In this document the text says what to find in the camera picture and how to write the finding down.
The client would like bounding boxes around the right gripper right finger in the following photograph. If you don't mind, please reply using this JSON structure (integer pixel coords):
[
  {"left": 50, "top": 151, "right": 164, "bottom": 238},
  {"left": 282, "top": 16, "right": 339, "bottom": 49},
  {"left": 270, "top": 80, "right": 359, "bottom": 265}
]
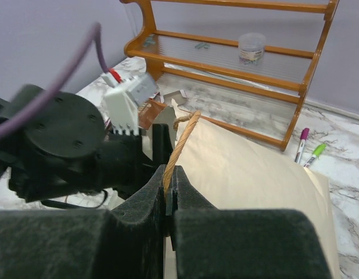
[{"left": 170, "top": 167, "right": 333, "bottom": 278}]

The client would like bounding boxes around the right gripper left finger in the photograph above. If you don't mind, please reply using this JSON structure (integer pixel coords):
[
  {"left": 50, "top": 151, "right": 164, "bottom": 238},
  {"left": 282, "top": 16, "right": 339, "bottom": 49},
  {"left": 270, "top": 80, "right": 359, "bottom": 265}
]
[{"left": 0, "top": 167, "right": 165, "bottom": 278}]

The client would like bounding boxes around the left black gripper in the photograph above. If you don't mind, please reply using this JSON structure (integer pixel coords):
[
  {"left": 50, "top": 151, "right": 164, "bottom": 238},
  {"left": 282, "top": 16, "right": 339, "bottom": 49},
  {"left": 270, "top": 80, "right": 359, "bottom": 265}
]
[{"left": 95, "top": 124, "right": 173, "bottom": 199}]

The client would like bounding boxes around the beige paper bag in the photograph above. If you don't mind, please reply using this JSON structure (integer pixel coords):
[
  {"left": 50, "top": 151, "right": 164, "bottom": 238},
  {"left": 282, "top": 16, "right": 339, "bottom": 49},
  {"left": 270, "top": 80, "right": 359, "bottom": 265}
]
[{"left": 108, "top": 98, "right": 342, "bottom": 279}]

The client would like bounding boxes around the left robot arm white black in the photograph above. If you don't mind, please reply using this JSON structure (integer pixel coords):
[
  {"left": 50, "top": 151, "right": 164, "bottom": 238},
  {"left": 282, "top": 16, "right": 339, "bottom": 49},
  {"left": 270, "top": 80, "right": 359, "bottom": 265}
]
[{"left": 0, "top": 92, "right": 173, "bottom": 209}]

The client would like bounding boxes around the purple capped marker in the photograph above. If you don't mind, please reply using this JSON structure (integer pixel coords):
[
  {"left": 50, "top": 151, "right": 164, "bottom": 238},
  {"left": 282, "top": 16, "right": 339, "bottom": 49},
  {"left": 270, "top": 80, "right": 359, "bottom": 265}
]
[{"left": 295, "top": 128, "right": 310, "bottom": 163}]

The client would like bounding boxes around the wooden orange shelf rack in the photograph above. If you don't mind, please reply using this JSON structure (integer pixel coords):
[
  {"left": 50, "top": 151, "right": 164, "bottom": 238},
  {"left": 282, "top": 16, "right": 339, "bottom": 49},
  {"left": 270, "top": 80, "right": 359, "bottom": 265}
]
[{"left": 124, "top": 0, "right": 338, "bottom": 151}]

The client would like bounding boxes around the green capped marker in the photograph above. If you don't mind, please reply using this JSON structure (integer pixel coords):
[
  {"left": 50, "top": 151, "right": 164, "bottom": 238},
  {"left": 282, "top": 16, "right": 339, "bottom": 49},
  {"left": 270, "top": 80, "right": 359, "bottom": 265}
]
[{"left": 303, "top": 144, "right": 326, "bottom": 168}]

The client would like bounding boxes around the clear plastic jar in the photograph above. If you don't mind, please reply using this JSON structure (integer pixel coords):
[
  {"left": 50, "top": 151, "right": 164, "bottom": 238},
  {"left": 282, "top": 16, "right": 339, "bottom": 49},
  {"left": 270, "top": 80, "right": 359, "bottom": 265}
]
[{"left": 238, "top": 33, "right": 266, "bottom": 65}]

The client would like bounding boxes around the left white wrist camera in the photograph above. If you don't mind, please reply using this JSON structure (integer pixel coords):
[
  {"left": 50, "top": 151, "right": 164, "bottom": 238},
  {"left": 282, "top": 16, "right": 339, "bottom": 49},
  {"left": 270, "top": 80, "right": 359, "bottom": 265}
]
[{"left": 101, "top": 73, "right": 157, "bottom": 136}]

